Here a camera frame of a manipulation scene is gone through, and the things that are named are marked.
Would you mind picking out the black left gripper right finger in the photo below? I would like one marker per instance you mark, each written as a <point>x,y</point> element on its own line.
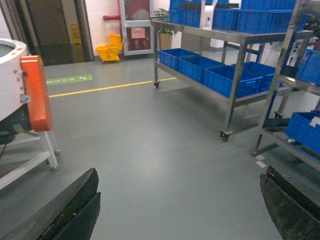
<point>294,207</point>

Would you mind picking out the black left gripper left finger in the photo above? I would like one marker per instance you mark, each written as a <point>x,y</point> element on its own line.
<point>71,215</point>

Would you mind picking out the white round turntable machine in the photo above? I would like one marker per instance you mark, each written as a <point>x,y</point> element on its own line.
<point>14,114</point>

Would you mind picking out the orange machine panel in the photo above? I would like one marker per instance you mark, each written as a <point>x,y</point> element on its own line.
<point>35,85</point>

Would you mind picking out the yellow mop bucket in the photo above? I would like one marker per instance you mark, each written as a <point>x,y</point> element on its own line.
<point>110,52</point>

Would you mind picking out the potted plant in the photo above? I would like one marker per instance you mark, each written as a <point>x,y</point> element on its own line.
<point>164,35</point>

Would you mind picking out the fire cabinet red white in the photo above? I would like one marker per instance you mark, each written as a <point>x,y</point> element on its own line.
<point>136,27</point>

